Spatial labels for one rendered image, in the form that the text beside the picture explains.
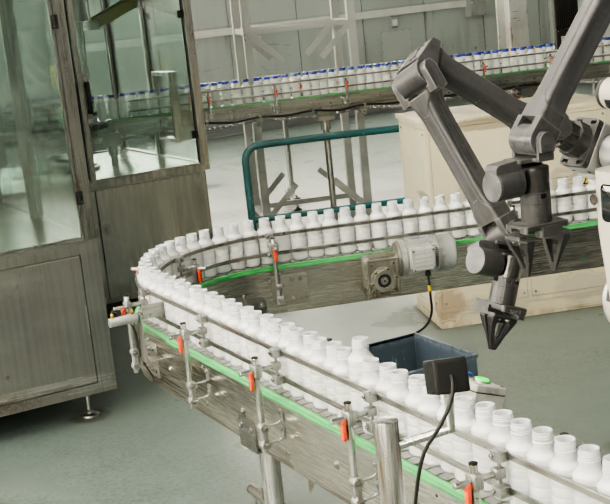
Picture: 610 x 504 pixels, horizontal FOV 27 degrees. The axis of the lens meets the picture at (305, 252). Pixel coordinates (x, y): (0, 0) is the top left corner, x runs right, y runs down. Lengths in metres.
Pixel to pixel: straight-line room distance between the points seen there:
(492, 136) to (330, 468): 4.33
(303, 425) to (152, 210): 5.32
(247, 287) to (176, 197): 3.80
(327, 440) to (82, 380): 3.40
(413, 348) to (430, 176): 3.34
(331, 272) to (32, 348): 1.98
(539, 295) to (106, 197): 2.79
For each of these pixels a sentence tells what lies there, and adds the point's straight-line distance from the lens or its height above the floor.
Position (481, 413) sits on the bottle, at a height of 1.15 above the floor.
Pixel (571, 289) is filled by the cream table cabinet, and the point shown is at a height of 0.12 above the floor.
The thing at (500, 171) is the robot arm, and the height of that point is 1.60.
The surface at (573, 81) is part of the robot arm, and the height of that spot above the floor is 1.74.
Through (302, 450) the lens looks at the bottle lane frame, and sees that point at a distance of 3.02.
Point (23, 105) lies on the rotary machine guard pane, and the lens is 5.95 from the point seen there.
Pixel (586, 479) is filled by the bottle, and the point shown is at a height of 1.12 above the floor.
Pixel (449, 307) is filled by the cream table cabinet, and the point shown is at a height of 0.12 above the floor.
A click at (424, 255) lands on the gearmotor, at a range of 4.46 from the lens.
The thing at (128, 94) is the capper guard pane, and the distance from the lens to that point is 8.12.
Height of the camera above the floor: 1.96
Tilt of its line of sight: 12 degrees down
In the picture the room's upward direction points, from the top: 6 degrees counter-clockwise
